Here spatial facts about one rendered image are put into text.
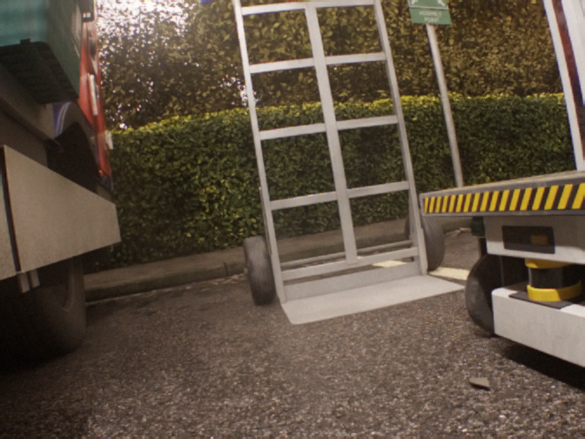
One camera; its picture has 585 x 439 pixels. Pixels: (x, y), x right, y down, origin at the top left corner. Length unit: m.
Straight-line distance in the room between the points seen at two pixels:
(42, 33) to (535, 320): 0.88
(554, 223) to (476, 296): 0.33
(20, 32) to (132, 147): 2.66
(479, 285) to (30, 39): 0.91
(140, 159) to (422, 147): 2.21
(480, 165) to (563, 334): 3.58
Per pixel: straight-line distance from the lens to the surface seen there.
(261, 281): 1.64
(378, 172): 3.66
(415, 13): 3.99
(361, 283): 1.74
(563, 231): 0.69
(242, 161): 3.35
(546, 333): 0.76
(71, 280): 1.79
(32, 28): 0.77
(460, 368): 0.89
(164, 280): 2.68
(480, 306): 0.98
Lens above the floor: 0.34
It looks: 3 degrees down
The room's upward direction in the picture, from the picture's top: 9 degrees counter-clockwise
